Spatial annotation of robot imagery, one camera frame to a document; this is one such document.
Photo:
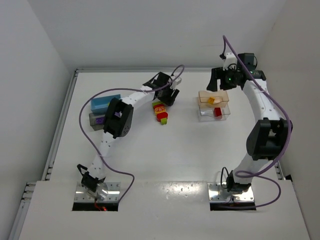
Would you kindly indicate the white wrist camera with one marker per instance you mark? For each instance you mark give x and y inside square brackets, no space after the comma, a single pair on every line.
[175,83]
[230,62]

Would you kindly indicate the yellow lego brick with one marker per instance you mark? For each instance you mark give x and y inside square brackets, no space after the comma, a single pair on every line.
[211,100]

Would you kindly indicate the blue plastic bin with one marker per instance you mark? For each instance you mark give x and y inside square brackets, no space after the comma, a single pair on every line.
[100,104]

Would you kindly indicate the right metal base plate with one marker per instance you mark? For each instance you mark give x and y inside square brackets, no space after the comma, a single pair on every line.
[219,195]

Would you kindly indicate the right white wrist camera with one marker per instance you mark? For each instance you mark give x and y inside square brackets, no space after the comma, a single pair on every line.
[230,62]

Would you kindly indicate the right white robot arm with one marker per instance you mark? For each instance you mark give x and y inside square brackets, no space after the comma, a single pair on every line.
[268,139]

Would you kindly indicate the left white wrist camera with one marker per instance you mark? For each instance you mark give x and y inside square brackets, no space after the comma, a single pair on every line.
[175,83]

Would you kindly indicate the red lego brick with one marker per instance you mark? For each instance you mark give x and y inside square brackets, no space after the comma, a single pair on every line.
[217,113]

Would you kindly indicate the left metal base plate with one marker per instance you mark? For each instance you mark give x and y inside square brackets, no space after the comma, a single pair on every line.
[106,192]

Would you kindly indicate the purple round lego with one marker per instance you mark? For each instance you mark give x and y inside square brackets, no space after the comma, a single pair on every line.
[99,120]

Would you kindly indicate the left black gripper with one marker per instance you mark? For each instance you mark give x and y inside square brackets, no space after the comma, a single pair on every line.
[167,91]

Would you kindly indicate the clear plastic bin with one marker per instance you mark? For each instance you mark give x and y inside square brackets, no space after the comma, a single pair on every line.
[207,114]

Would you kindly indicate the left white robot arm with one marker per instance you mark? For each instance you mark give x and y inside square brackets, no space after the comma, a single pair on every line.
[118,120]

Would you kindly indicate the orange translucent bin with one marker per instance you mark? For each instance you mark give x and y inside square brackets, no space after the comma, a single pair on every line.
[221,98]

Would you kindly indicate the green red orange lego stack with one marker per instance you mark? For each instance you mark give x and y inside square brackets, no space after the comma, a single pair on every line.
[160,112]

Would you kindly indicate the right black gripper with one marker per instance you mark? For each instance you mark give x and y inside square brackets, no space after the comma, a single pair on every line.
[217,76]

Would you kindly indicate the grey plastic bin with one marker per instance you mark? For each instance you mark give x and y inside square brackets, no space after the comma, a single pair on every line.
[92,117]

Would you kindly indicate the metal base plate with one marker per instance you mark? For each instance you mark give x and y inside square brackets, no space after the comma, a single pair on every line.
[106,192]
[219,195]

